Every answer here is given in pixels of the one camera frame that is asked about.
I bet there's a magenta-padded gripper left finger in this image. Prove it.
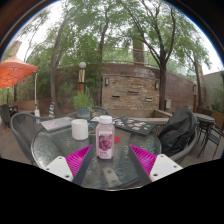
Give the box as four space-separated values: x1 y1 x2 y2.
43 144 95 187

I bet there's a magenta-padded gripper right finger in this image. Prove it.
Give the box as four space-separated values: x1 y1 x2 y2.
127 144 184 187

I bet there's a pink juice bottle white cap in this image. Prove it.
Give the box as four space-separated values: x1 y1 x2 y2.
95 115 116 160

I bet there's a white ceramic cup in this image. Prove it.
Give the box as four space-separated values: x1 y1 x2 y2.
71 118 90 141

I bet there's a black laptop with stickers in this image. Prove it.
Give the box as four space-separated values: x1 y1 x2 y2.
90 116 158 137

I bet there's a silver laptop with stickers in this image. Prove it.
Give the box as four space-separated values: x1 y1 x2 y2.
40 116 74 132

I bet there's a black backpack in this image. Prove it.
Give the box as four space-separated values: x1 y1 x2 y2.
158 107 198 158

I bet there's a blue yellow striped cone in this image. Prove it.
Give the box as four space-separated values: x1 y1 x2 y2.
48 101 56 118

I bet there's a potted green plant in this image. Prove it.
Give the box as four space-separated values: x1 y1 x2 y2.
71 88 95 120

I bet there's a black metal patio chair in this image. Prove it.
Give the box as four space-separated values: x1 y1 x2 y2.
196 121 224 159

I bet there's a round dark patio table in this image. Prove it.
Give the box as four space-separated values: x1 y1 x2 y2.
193 112 216 125

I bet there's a dark-trunked large tree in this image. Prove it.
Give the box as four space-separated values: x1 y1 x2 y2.
123 0 214 112

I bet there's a slender leaning tree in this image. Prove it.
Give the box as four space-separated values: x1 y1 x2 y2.
26 0 101 118

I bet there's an orange canopy tent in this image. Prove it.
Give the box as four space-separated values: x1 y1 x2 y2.
0 54 39 89

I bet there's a wooden lamp post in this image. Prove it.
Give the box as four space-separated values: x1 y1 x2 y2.
192 79 198 113

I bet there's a globe-topped lamp post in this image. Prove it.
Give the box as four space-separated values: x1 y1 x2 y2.
77 61 87 94

